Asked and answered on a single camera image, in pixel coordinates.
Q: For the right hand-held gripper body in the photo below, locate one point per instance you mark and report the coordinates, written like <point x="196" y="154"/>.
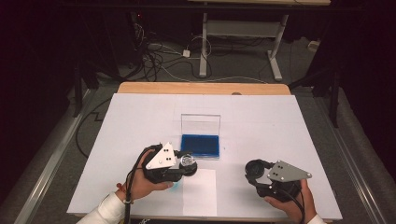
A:
<point x="286" y="172"/>

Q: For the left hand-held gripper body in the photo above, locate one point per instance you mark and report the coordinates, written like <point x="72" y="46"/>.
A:
<point x="162" y="158"/>

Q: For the crystal knob stamp black base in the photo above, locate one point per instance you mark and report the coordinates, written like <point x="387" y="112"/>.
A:
<point x="187" y="160"/>

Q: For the black round stamp cap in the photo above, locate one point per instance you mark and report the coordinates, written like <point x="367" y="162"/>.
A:
<point x="255" y="168"/>

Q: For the blue ink pad clear case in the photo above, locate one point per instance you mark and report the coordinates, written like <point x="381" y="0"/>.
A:
<point x="200" y="146"/>

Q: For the small white paper sheet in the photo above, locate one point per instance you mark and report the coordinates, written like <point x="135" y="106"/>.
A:
<point x="199" y="193"/>

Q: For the person's left hand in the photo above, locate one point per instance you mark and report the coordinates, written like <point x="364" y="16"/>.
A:
<point x="140" y="183"/>

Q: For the person's right hand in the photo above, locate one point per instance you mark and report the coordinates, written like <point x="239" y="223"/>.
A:
<point x="302" y="208"/>

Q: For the large white table cover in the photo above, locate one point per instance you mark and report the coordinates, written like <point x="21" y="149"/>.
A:
<point x="264" y="124"/>

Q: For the wooden table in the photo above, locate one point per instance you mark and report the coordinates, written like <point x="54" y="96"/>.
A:
<point x="202" y="88"/>

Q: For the black metal stand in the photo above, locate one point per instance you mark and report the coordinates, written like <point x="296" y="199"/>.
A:
<point x="334" y="99"/>
<point x="77" y="93"/>

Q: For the white power adapter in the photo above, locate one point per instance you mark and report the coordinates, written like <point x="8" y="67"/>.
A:
<point x="186" y="53"/>

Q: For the dark curtain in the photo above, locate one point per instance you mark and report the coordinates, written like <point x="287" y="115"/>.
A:
<point x="31" y="77"/>
<point x="373" y="77"/>

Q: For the aluminium floor rail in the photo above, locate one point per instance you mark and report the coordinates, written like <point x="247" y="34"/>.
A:
<point x="358" y="177"/>
<point x="53" y="165"/>

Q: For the white metal frame desk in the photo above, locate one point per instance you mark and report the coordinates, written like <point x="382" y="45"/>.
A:
<point x="243" y="28"/>

